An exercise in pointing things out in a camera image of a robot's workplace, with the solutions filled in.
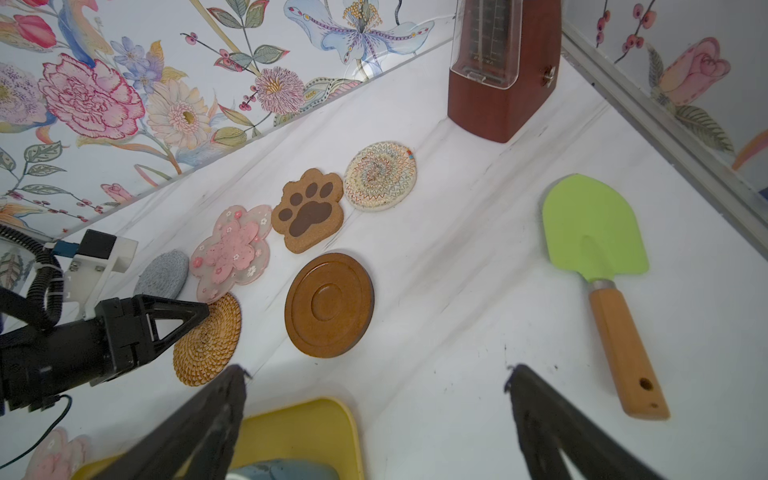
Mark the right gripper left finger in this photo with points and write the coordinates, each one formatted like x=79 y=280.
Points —
x=195 y=442

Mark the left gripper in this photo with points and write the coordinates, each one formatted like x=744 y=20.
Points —
x=125 y=335

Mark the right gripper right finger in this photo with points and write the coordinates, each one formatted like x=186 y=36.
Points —
x=551 y=431

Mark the grey woven coaster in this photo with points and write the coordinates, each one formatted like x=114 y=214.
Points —
x=165 y=276

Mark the rattan woven coaster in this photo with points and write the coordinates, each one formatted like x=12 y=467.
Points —
x=206 y=350

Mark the teal blue mug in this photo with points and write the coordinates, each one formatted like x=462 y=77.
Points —
x=284 y=469

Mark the pink flower coaster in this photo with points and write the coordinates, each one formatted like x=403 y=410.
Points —
x=58 y=456
x=236 y=253

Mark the brown wooden round coaster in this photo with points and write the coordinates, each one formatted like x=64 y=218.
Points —
x=329 y=306

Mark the brown paw coaster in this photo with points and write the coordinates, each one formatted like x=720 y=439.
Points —
x=309 y=210

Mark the colourful embroidered coaster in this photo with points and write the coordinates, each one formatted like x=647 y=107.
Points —
x=380 y=176

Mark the yellow tray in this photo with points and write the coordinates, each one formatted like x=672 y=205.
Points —
x=322 y=431

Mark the red brown metronome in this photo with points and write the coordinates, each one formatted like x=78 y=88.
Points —
x=504 y=64

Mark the green spatula wooden handle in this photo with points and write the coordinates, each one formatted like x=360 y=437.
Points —
x=592 y=230

